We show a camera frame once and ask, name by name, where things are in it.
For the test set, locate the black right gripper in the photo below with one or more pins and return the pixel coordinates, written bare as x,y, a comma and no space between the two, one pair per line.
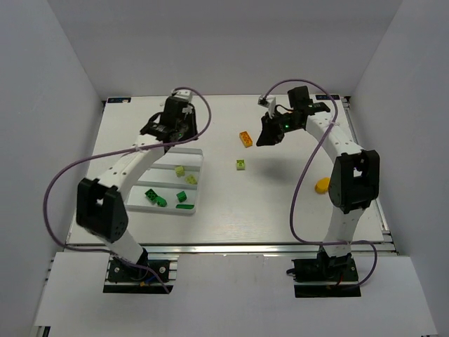
271,125

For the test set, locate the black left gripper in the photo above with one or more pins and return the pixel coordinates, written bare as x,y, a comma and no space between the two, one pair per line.
191,117

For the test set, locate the orange long lego brick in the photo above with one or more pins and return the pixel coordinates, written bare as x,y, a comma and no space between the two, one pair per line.
246,139

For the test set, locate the light green square lego brick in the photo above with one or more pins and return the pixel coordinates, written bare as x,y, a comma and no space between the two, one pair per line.
179,171

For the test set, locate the light green upturned lego brick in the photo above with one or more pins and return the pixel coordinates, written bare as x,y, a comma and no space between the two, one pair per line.
240,165

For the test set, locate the light green sloped lego brick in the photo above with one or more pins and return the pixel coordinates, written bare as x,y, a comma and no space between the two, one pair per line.
191,180

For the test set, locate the dark green square lego brick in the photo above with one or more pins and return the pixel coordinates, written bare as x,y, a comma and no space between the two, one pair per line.
181,196

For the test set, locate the yellow round lego piece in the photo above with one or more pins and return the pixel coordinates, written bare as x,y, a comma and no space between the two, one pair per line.
322,186

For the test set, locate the green lego plate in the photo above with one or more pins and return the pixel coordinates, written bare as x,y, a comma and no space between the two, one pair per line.
185,206

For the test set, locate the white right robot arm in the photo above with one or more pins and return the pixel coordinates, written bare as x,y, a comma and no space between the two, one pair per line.
354,181

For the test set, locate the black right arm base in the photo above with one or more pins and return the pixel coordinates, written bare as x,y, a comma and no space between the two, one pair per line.
325,277

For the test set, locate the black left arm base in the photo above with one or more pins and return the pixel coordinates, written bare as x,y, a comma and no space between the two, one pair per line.
123,278

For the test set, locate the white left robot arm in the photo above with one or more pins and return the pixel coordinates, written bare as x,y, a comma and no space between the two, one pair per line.
100,202

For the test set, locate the blue right corner label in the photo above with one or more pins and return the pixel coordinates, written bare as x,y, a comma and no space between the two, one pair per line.
327,97

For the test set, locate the blue corner label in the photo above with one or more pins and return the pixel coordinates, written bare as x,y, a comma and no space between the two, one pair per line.
118,100
327,97

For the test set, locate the white divided sorting tray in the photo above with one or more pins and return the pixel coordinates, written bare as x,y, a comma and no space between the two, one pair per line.
162,179

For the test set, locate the blue left corner label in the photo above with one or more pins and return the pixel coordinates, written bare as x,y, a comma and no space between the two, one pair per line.
118,100

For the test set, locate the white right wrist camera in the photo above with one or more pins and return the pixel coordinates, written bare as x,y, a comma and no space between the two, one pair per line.
269,102

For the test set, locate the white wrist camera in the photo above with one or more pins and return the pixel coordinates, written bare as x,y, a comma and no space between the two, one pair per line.
183,94
269,102

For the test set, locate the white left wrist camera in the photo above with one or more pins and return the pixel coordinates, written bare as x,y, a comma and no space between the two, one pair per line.
183,94

